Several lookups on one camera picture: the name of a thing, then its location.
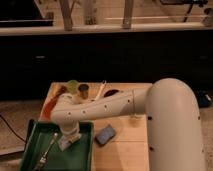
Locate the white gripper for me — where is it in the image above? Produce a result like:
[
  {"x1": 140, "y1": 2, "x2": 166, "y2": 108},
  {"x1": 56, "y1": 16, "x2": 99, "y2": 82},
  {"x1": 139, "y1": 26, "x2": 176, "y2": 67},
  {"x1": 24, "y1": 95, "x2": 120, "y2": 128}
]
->
[{"x1": 60, "y1": 122, "x2": 80, "y2": 139}]

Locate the grey blue towel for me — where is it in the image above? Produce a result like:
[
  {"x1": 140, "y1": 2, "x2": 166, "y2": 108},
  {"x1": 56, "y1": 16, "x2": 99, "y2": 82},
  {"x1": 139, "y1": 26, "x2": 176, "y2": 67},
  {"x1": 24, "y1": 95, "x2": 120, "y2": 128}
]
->
[{"x1": 58, "y1": 133, "x2": 81, "y2": 151}]

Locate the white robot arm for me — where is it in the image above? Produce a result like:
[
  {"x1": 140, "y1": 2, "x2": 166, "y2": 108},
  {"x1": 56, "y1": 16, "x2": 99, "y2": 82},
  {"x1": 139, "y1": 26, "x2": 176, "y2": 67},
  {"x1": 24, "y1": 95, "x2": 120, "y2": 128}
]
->
[{"x1": 50, "y1": 78, "x2": 206, "y2": 171}]

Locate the green plastic tray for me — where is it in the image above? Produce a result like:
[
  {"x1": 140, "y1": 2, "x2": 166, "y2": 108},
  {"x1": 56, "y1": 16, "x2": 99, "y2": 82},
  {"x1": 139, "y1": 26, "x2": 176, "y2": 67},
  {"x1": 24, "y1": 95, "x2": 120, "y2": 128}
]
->
[{"x1": 17, "y1": 120, "x2": 95, "y2": 171}]

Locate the orange bowl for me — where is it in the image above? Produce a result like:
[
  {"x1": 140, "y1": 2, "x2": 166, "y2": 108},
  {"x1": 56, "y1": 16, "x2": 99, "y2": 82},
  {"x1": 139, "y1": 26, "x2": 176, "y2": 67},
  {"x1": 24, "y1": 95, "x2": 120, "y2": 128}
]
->
[{"x1": 43, "y1": 100, "x2": 56, "y2": 119}]

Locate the silver metal fork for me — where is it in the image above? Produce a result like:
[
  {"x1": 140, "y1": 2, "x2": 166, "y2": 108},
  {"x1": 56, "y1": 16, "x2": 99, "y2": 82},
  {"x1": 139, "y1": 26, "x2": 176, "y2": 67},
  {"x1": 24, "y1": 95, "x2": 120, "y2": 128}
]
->
[{"x1": 34, "y1": 133, "x2": 58, "y2": 171}]

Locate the green cup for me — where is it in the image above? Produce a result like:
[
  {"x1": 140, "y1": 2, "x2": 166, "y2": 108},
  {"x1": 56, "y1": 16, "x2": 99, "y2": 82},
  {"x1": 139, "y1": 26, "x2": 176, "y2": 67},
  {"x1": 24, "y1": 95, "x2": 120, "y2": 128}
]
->
[{"x1": 67, "y1": 80, "x2": 78, "y2": 94}]

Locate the dark bowl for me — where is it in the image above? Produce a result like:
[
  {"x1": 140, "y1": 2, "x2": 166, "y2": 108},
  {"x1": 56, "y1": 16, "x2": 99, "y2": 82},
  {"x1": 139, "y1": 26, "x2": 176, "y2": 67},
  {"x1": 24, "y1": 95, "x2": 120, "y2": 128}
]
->
[{"x1": 104, "y1": 89, "x2": 120, "y2": 97}]

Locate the dark device on floor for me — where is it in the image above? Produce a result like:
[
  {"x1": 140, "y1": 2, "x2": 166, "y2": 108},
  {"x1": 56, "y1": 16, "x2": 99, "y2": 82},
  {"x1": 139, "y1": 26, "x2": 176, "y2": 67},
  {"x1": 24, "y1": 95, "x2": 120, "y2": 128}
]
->
[{"x1": 197, "y1": 92, "x2": 212, "y2": 108}]

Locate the black cable left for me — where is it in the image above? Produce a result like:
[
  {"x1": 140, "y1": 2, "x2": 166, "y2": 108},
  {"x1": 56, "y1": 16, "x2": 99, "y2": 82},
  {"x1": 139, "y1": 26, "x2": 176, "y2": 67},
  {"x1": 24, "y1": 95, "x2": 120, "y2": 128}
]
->
[{"x1": 0, "y1": 114, "x2": 28, "y2": 144}]

